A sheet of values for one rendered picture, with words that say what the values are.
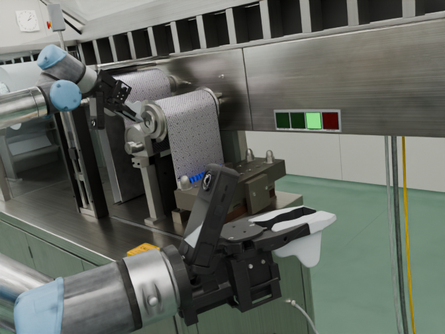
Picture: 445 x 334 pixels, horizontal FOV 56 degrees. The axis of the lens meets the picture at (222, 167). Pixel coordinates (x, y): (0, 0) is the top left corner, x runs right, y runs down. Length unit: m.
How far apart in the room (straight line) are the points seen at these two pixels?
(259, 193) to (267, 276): 0.93
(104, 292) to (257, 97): 1.16
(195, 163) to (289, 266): 0.50
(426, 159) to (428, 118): 2.60
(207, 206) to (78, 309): 0.16
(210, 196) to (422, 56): 0.87
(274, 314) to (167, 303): 1.13
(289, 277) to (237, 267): 1.12
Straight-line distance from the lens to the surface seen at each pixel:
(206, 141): 1.51
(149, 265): 0.45
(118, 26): 2.07
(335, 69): 1.33
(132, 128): 1.53
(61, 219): 1.77
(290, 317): 1.65
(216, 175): 0.46
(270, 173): 1.48
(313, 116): 1.38
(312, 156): 4.30
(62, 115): 1.68
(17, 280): 0.57
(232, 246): 0.46
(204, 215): 0.46
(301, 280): 1.66
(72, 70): 1.27
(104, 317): 0.44
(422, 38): 1.22
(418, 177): 3.91
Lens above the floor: 1.45
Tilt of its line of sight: 16 degrees down
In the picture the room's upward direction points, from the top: 9 degrees counter-clockwise
